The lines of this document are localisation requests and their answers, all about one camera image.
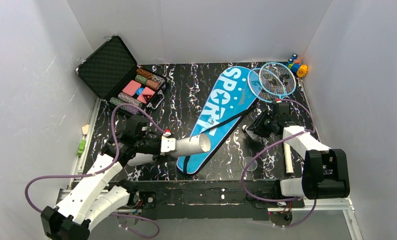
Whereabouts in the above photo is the white shuttlecock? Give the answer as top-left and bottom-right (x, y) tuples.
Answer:
(241, 125), (260, 141)

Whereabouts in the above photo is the clear plastic tube lid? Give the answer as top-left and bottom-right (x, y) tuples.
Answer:
(242, 156), (258, 172)

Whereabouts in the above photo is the white shuttlecock tube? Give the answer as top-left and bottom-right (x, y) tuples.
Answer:
(127, 133), (211, 167)

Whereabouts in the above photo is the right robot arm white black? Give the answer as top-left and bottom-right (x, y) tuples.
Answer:
(242, 102), (350, 200)

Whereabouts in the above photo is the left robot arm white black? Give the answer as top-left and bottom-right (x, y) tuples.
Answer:
(40, 115), (161, 240)

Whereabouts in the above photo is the blue badminton racket left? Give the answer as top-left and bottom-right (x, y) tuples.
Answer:
(247, 68), (277, 103)

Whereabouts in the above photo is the blue badminton racket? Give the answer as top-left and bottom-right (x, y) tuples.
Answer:
(247, 68), (277, 103)
(258, 62), (297, 175)

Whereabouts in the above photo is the blue badminton racket right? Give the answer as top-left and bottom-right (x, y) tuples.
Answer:
(258, 62), (297, 175)

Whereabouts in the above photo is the blue racket bag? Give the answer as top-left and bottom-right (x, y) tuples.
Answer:
(176, 66), (257, 176)

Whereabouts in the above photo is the red card box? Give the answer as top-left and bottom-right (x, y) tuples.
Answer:
(136, 87), (155, 104)

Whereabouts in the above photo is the poker chip roll purple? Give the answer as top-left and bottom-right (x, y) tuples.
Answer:
(117, 92), (143, 108)

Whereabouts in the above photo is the poker chip roll front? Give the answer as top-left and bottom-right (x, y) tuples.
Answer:
(109, 97), (141, 115)

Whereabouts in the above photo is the pink card box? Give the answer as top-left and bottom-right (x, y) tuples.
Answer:
(122, 80), (143, 97)

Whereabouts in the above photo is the poker chip roll green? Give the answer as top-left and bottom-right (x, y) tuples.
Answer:
(135, 74), (161, 91)

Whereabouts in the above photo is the wooden block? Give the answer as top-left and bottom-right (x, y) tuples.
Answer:
(81, 124), (90, 135)

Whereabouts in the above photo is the green clip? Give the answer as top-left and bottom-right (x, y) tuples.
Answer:
(77, 139), (86, 157)

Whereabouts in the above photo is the poker chip roll brown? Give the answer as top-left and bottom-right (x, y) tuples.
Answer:
(136, 68), (166, 84)

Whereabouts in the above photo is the black base beam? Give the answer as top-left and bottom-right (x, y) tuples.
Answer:
(69, 178), (319, 222)

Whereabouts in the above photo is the black aluminium case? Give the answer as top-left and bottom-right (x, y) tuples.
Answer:
(74, 34), (168, 111)

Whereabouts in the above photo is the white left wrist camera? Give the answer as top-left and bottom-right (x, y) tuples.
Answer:
(160, 136), (177, 155)

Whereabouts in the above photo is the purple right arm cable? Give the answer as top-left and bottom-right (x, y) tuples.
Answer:
(240, 97), (318, 229)

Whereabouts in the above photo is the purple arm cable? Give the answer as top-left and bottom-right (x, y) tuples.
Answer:
(24, 102), (168, 239)
(240, 97), (318, 229)

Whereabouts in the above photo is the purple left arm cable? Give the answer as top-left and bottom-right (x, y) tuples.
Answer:
(24, 102), (168, 239)

